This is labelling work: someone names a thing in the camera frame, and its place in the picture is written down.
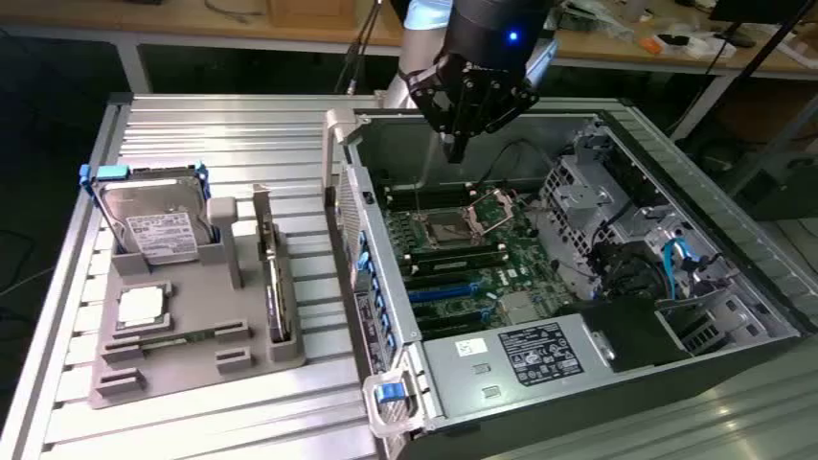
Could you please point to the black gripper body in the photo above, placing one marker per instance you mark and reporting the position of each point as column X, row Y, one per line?
column 493, row 29

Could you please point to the graphics card with fan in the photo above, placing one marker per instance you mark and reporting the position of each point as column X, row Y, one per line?
column 277, row 287

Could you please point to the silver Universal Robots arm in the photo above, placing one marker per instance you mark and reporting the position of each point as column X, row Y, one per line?
column 418, row 57

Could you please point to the thin locking lever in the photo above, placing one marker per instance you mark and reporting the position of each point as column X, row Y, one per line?
column 418, row 201

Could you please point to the metal socket cover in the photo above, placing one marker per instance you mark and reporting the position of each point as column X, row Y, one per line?
column 496, row 207

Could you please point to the orange small box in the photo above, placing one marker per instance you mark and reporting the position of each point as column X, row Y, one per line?
column 651, row 45

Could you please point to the cardboard box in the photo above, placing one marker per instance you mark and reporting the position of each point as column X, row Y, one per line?
column 310, row 13

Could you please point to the CPU socket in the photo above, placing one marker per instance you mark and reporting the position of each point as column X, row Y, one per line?
column 448, row 229

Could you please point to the black installed RAM stick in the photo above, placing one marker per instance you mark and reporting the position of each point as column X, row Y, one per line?
column 457, row 259

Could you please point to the green motherboard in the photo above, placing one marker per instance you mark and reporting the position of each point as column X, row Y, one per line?
column 519, row 268

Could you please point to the black monitor stand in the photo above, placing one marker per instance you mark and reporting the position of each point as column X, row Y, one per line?
column 736, row 29

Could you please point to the black tripod pole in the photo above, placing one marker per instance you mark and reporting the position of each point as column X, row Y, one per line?
column 748, row 62

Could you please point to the blue expansion slot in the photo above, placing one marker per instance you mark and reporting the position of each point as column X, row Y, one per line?
column 445, row 291

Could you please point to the wooden workbench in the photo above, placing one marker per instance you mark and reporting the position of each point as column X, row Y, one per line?
column 192, row 24

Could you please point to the chipset heatsink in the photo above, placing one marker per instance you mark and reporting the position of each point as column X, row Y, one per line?
column 520, row 309

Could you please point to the black expansion slot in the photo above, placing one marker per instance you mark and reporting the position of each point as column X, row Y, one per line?
column 448, row 322

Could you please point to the hard disk in blue caddy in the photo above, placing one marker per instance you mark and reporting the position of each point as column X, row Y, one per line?
column 154, row 220

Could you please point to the black power supply shroud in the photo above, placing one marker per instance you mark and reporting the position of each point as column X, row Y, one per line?
column 627, row 335

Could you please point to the grey power supply unit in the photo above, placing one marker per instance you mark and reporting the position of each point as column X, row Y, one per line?
column 512, row 359

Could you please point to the blue case latch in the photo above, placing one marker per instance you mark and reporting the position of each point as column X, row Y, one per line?
column 390, row 393

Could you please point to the silver CPU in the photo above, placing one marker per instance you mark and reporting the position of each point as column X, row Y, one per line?
column 142, row 307

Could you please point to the grey parts rack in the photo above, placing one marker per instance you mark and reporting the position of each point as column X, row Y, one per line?
column 198, row 345

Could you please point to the green RAM stick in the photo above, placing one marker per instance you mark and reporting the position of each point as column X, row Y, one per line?
column 173, row 340

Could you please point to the open black PC case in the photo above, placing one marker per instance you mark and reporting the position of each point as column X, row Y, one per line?
column 704, row 383

